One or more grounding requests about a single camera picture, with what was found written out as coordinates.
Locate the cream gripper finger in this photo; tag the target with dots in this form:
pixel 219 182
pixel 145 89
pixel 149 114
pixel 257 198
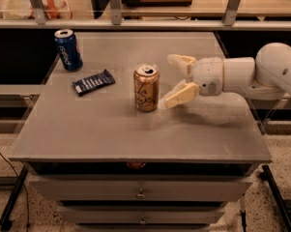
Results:
pixel 183 92
pixel 183 63

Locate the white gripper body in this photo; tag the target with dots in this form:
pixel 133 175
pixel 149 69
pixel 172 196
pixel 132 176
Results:
pixel 210 74

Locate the orange LaCroix can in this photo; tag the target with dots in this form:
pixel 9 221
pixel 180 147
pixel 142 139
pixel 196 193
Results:
pixel 146 87

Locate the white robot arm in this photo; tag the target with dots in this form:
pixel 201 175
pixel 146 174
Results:
pixel 265 77

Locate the blue Pepsi can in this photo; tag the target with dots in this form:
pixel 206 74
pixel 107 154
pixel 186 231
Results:
pixel 66 43

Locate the dark blue snack wrapper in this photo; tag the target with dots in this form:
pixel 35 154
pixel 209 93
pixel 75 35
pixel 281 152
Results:
pixel 92 83

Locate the grey drawer cabinet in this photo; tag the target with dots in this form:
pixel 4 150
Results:
pixel 92 154

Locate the upper drawer metal knob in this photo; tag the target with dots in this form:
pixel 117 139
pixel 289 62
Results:
pixel 140 194

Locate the drawer metal knob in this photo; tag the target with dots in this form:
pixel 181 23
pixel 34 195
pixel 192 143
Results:
pixel 142 220
pixel 140 194

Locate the lower drawer metal knob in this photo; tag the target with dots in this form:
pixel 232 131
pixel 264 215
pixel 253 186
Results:
pixel 142 220

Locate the orange and white bag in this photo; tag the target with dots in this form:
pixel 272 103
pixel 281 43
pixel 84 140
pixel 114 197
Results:
pixel 54 9

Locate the metal shelf rail frame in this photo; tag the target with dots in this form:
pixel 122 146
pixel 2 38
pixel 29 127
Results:
pixel 201 15

